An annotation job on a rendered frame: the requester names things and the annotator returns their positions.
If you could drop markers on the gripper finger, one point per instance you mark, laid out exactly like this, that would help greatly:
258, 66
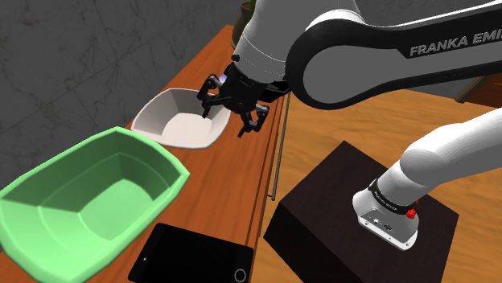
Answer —
255, 119
211, 101

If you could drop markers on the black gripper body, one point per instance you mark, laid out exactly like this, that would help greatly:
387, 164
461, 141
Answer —
241, 92

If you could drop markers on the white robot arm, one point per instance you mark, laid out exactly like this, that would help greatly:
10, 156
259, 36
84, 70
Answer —
353, 70

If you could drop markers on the white angular bowl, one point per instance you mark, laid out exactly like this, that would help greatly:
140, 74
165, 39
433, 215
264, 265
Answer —
180, 125

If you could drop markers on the orange wooden chest of drawers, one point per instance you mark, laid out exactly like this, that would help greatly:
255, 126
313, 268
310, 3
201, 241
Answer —
223, 176

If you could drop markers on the dark plant pot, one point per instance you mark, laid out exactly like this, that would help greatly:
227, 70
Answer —
240, 23

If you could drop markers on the dark robot stand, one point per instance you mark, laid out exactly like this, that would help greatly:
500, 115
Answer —
325, 219

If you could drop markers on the black tablet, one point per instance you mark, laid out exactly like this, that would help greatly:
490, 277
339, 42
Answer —
188, 256

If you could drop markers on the green plastic tub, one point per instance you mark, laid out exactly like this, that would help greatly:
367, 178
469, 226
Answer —
98, 203

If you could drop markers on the brown wooden furniture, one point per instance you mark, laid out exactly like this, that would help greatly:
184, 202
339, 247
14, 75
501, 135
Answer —
484, 92

